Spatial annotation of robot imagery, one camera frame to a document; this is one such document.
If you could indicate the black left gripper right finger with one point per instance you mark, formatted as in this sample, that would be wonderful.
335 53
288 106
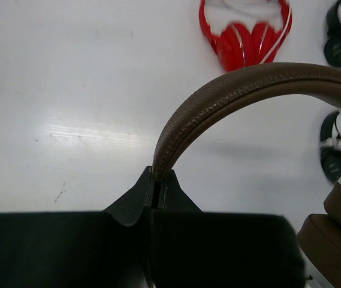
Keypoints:
208 249

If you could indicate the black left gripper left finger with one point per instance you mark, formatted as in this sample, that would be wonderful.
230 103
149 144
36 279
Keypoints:
75 249

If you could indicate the brown silver headphones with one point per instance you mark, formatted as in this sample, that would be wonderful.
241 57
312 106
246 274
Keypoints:
320 235

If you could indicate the near black headphones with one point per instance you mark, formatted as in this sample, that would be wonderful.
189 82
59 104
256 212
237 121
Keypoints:
330 147

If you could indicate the red headphones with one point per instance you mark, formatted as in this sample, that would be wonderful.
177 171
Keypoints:
238 47

